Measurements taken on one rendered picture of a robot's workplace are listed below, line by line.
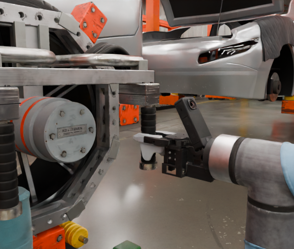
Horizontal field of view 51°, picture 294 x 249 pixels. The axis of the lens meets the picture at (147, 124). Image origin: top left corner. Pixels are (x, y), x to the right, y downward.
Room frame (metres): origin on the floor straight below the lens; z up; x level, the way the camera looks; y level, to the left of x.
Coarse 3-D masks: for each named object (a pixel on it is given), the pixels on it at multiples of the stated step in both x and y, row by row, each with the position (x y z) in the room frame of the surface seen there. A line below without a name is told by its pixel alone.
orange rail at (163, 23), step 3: (144, 15) 11.97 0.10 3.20; (144, 18) 11.97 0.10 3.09; (144, 21) 12.07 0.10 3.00; (159, 21) 12.86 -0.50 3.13; (162, 21) 13.05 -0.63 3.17; (165, 21) 13.24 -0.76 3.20; (159, 24) 12.86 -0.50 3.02; (162, 24) 13.05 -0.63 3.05; (165, 24) 13.24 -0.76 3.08; (144, 27) 15.10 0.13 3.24; (165, 27) 13.49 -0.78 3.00; (168, 27) 13.49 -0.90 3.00; (171, 27) 13.65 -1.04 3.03; (174, 27) 13.86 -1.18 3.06; (177, 27) 14.08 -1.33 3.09
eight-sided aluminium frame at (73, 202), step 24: (0, 24) 0.72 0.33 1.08; (48, 24) 0.76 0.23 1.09; (72, 24) 0.81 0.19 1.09; (72, 48) 0.86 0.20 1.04; (96, 96) 0.94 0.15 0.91; (96, 120) 0.94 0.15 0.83; (96, 168) 0.86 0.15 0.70; (72, 192) 0.85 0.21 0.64; (48, 216) 0.74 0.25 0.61; (72, 216) 0.79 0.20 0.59
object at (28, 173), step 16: (0, 32) 0.78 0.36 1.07; (64, 48) 0.89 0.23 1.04; (48, 96) 0.87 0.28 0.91; (64, 96) 1.05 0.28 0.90; (80, 96) 0.99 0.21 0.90; (80, 160) 0.93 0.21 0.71; (32, 176) 0.98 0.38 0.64; (48, 176) 0.95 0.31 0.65; (64, 176) 0.91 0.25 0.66; (32, 192) 0.82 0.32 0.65; (48, 192) 0.87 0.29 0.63; (32, 208) 0.80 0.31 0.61
